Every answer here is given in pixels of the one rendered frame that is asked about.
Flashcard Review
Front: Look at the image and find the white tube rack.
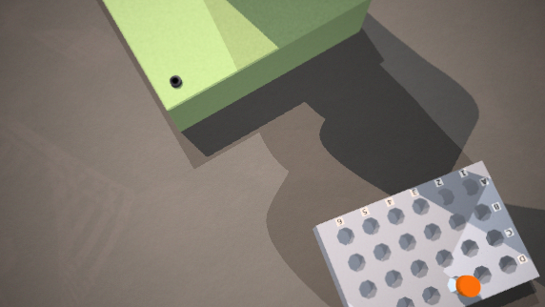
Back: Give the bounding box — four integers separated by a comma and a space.
313, 161, 539, 307

